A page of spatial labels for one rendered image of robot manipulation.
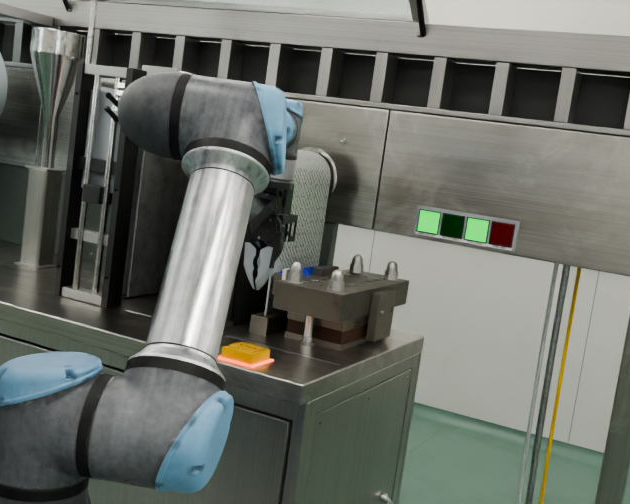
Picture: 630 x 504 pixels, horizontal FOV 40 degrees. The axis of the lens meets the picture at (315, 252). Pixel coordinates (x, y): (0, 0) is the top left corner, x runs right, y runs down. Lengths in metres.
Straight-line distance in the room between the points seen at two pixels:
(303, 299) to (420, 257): 2.78
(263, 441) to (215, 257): 0.70
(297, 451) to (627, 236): 0.87
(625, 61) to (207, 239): 1.23
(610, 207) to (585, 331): 2.44
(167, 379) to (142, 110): 0.37
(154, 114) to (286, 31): 1.20
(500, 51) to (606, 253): 0.52
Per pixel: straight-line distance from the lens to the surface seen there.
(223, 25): 2.41
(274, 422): 1.65
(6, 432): 1.01
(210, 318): 1.01
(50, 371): 0.98
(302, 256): 2.04
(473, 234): 2.06
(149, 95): 1.15
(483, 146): 2.07
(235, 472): 1.72
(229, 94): 1.13
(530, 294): 4.44
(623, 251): 2.01
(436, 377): 4.64
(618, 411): 2.22
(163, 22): 2.53
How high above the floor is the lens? 1.32
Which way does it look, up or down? 7 degrees down
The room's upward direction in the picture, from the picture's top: 8 degrees clockwise
